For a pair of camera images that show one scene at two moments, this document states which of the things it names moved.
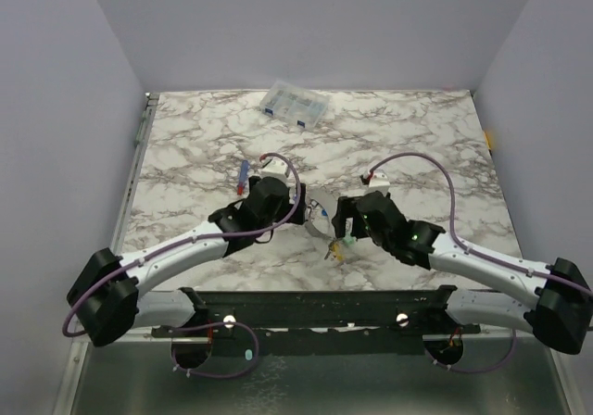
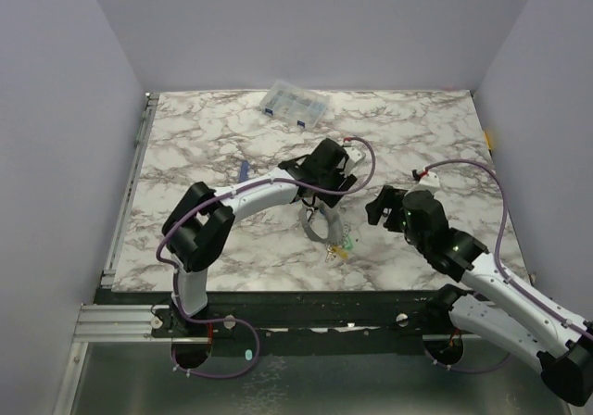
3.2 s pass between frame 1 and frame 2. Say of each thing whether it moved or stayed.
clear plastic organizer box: stayed
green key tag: stayed
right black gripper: moved
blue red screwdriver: stayed
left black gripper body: moved
